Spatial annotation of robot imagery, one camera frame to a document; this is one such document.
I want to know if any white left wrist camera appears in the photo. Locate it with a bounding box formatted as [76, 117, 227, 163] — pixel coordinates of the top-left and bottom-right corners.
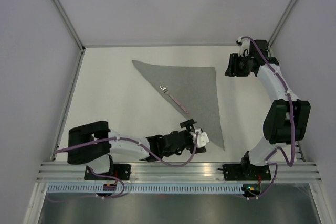
[190, 128, 209, 148]

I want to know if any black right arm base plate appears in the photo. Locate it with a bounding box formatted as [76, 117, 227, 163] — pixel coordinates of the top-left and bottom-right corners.
[222, 164, 272, 182]

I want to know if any aluminium front rail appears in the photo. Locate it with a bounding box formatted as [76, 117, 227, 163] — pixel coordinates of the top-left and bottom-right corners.
[36, 162, 322, 184]

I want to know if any grey cloth napkin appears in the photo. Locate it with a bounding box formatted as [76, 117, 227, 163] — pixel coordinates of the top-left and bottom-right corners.
[132, 60, 225, 150]

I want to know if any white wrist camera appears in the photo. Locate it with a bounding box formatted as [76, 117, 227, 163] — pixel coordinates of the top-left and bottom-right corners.
[190, 128, 209, 148]
[236, 37, 250, 57]

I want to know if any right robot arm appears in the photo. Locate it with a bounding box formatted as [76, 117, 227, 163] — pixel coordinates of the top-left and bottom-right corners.
[223, 36, 311, 181]

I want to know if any white slotted cable duct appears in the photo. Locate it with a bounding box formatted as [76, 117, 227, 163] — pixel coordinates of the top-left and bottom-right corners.
[47, 183, 243, 195]

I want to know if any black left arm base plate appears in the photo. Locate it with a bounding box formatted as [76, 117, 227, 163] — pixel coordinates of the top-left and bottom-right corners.
[84, 164, 131, 181]

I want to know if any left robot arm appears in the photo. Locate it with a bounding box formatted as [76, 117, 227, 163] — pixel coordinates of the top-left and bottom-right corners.
[67, 119, 209, 180]

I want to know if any pink handled metal fork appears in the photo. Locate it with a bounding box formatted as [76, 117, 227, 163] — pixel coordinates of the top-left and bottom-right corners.
[159, 84, 190, 115]

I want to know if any left aluminium frame post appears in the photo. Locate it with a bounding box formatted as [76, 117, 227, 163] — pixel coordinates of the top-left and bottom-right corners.
[36, 0, 86, 51]

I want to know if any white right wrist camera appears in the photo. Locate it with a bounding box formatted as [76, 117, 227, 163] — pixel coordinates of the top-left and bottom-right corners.
[236, 37, 250, 57]

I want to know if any aluminium frame post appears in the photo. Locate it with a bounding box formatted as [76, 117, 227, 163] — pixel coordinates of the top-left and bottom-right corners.
[268, 0, 299, 48]
[36, 0, 86, 51]

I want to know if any right aluminium frame post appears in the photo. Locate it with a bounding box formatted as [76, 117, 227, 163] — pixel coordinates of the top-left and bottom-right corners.
[268, 0, 299, 48]

